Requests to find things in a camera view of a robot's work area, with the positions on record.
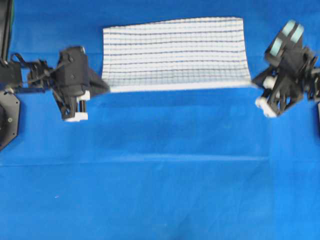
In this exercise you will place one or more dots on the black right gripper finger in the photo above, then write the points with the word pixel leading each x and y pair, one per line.
pixel 265 79

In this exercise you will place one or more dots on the blue table cloth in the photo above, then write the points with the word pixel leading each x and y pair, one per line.
pixel 176 165

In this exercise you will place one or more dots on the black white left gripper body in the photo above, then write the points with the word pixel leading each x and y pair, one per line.
pixel 71 84

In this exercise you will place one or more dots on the white blue striped towel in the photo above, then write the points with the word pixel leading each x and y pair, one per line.
pixel 180 54

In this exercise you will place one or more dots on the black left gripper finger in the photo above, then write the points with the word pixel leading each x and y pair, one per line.
pixel 96 85

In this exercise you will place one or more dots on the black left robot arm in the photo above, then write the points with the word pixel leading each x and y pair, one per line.
pixel 20 76

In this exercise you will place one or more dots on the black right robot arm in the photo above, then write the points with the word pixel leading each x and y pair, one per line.
pixel 291 75

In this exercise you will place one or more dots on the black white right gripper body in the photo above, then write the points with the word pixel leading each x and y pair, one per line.
pixel 294 69

